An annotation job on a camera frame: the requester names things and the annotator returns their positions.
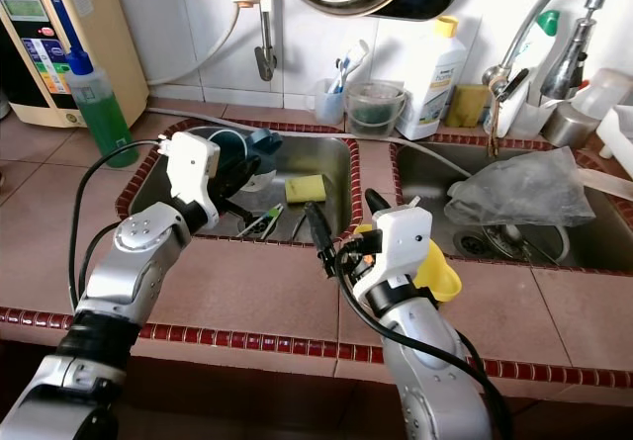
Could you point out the clear round bowl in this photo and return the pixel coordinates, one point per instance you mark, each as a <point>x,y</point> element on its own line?
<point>504,249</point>

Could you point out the mustard yellow sponge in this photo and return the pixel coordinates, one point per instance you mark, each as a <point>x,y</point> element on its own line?
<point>467,106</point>

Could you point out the blue mug with white rabbit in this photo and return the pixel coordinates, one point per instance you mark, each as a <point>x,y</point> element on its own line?
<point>262,143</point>

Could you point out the clear toothbrush cup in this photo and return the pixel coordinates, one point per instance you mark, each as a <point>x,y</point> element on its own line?
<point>328,104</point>

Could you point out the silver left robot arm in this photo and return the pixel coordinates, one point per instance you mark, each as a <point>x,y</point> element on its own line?
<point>138,262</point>

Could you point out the beige water ionizer appliance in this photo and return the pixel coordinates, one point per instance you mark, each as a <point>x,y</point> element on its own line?
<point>30,44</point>

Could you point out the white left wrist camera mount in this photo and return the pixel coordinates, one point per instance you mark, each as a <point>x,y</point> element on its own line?
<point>193,168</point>

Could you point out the small steel cup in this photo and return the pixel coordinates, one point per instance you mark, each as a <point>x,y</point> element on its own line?
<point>569,126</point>

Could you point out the clear plastic container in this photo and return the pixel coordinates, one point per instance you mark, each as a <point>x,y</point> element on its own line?
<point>608,89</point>

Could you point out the steel sink basin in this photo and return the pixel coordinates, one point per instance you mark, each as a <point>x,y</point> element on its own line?
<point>420,178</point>
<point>326,158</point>

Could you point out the white bottle with yellow cap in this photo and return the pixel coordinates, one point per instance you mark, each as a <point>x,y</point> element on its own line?
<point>430,84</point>

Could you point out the white bottle with green cap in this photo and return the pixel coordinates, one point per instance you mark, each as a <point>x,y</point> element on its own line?
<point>544,30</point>

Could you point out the small clear plastic bucket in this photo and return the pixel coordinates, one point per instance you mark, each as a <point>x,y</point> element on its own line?
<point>376,112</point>

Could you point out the chrome wall tap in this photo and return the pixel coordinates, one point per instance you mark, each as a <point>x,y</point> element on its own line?
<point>267,54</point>

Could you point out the green and white stick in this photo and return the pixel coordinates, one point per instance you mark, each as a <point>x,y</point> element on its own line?
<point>269,220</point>

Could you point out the clear plastic bag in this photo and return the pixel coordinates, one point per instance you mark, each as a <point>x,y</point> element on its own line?
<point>519,188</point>

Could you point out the bright yellow sponge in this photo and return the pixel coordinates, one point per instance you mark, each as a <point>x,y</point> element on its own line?
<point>307,188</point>

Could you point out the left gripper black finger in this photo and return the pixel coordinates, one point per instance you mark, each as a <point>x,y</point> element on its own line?
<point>252,183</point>

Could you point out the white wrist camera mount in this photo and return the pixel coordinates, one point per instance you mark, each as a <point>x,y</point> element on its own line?
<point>193,168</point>
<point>401,242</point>

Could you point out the green dish soap bottle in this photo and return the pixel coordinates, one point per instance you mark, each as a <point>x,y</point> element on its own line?
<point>104,119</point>

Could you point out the chrome gooseneck faucet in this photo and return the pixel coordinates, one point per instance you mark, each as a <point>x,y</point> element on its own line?
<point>576,64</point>

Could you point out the white and blue toothbrush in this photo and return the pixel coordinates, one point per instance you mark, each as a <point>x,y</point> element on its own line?
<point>344,69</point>

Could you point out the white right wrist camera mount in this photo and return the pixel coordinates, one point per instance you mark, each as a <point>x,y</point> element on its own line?
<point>401,242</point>

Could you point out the white dish rack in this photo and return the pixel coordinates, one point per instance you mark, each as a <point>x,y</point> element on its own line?
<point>621,133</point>

